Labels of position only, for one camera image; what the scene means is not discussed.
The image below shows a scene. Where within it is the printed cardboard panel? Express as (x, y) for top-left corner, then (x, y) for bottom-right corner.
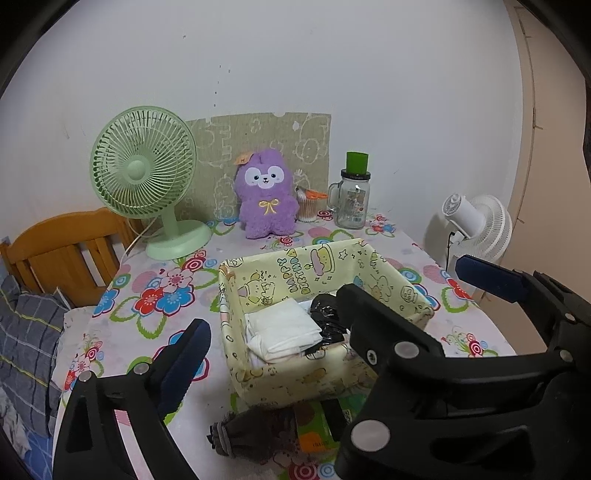
(178, 112), (332, 222)

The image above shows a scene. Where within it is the yellow printed storage box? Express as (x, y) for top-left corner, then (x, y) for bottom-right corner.
(218, 238), (435, 408)

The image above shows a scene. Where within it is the black fan cable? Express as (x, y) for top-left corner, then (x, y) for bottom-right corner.
(444, 230), (458, 273)

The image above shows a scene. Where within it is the beige wooden wardrobe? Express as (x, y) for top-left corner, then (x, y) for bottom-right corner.
(501, 4), (591, 356)

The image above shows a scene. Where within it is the white cloth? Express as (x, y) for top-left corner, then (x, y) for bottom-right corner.
(244, 298), (324, 361)

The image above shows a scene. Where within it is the white fan cord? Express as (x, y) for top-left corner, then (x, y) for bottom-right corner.
(121, 217), (160, 257)

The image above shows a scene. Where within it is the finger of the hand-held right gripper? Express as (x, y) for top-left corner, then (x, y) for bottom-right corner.
(334, 283), (555, 480)
(455, 255), (591, 370)

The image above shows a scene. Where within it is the green printed tissue packet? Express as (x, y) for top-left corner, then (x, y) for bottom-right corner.
(295, 399), (352, 455)

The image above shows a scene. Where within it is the blue grid bedsheet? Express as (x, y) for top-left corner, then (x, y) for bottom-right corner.
(14, 429), (58, 480)

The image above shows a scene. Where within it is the cotton swab container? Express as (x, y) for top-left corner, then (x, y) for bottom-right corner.
(295, 185), (328, 224)

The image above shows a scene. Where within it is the purple plush toy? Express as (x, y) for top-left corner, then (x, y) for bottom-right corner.
(233, 147), (301, 240)

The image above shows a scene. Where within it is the grey plaid pillow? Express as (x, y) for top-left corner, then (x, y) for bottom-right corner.
(0, 274), (70, 437)

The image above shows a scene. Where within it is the white standing fan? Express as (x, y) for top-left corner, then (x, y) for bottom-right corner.
(441, 194), (513, 271)

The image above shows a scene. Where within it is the glass mug jar green lid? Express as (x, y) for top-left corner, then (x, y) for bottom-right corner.
(328, 151), (372, 230)

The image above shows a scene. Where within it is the green desk fan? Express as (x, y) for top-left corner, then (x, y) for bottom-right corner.
(90, 106), (213, 261)

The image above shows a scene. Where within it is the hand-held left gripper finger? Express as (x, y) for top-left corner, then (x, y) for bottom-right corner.
(52, 318), (212, 480)

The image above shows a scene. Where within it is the grey sock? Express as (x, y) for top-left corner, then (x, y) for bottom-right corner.
(206, 405), (301, 464)

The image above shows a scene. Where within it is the black plastic bag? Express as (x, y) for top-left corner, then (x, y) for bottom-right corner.
(308, 293), (352, 357)

